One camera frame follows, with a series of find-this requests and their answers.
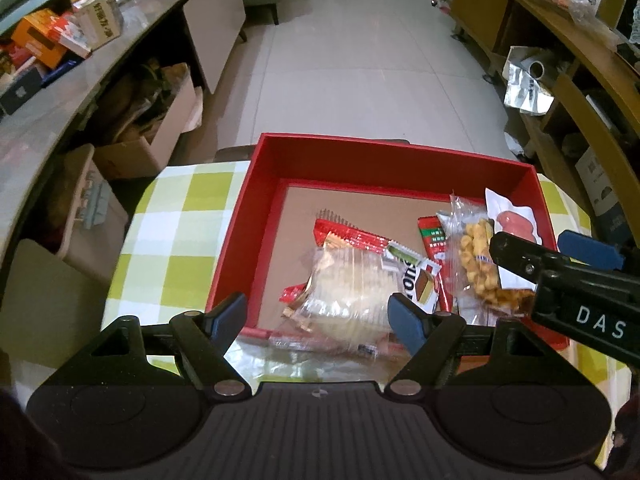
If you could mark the sausage pack white wrapper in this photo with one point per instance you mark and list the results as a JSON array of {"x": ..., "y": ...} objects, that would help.
[{"x": 516, "y": 220}]

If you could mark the green checkered tablecloth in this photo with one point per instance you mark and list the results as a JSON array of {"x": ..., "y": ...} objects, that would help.
[{"x": 169, "y": 258}]

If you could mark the red cardboard box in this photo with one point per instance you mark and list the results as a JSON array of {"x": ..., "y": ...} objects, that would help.
[{"x": 380, "y": 187}]

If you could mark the wooden shelf unit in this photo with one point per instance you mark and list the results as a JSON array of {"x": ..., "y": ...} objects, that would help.
[{"x": 595, "y": 103}]

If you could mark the red green snack packet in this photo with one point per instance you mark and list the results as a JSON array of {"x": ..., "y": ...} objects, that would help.
[{"x": 435, "y": 244}]

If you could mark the red Trolli gummy bag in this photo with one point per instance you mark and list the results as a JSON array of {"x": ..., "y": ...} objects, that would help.
[{"x": 345, "y": 232}]

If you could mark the waffle cookies clear bag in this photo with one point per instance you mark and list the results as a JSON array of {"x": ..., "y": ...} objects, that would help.
[{"x": 472, "y": 277}]

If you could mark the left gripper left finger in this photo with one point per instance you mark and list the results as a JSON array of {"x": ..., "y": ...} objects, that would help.
[{"x": 202, "y": 340}]

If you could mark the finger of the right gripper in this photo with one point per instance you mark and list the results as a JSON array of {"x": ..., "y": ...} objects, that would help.
[
  {"x": 520, "y": 262},
  {"x": 587, "y": 250}
]

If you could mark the orange carton box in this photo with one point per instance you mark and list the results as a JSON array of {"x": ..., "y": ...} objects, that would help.
[{"x": 31, "y": 33}]

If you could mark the white printed carton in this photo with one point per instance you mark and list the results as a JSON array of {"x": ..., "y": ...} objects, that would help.
[{"x": 99, "y": 20}]

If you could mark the beige chair back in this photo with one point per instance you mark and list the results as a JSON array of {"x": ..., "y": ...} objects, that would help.
[{"x": 50, "y": 309}]

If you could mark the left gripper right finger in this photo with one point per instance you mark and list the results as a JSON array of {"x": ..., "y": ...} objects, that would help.
[{"x": 431, "y": 340}]

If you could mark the open cardboard box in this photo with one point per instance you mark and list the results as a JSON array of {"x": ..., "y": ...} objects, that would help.
[{"x": 145, "y": 138}]

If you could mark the bread bun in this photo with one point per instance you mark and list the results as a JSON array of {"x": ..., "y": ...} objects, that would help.
[{"x": 361, "y": 335}]

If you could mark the Kaprons wafer packet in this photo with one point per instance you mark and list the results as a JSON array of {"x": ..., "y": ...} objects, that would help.
[{"x": 418, "y": 276}]

